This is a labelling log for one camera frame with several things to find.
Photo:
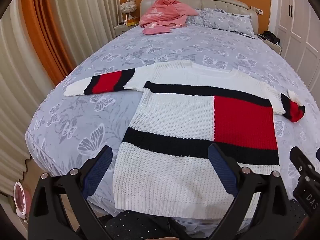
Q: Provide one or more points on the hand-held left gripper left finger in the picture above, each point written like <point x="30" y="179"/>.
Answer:
<point x="98" y="169"/>

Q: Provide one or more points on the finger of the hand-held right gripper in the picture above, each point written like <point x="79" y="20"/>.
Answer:
<point x="301" y="160"/>

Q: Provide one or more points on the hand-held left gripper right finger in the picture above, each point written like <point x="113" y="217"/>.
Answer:
<point x="222" y="172"/>

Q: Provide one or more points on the white red black knit sweater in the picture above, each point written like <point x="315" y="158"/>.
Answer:
<point x="185" y="135"/>

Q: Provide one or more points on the person's black dotted clothing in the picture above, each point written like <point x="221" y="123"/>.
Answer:
<point x="140" y="223"/>

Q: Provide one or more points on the pink desk fan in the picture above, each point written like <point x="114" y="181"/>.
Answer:
<point x="22" y="201"/>

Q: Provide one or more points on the white curtain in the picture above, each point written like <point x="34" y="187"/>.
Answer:
<point x="20" y="92"/>
<point x="85" y="17"/>

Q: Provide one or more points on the white nightstand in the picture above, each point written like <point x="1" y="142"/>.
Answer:
<point x="273" y="46"/>
<point x="122" y="30"/>

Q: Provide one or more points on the black bag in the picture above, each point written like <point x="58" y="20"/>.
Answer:
<point x="270" y="37"/>

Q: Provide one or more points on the white wardrobe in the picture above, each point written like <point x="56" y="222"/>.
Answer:
<point x="297" y="30"/>

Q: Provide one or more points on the bed with grey butterfly sheet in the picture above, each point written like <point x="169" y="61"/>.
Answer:
<point x="175" y="45"/>

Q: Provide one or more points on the orange curtain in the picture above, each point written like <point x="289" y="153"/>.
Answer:
<point x="47" y="35"/>

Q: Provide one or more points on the small pink cloth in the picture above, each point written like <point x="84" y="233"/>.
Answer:
<point x="156" y="30"/>

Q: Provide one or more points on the yellow box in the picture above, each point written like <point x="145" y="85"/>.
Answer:
<point x="132" y="21"/>

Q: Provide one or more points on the grey butterfly pillow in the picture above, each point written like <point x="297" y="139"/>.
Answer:
<point x="225" y="20"/>

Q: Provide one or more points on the white feather lamp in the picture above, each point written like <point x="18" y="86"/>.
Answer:
<point x="128" y="8"/>

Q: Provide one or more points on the beige padded headboard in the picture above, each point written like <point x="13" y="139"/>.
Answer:
<point x="225" y="2"/>

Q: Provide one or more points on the pink blanket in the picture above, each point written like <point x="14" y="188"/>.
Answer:
<point x="165" y="11"/>

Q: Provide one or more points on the wall switch panel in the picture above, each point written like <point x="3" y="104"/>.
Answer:
<point x="258" y="10"/>

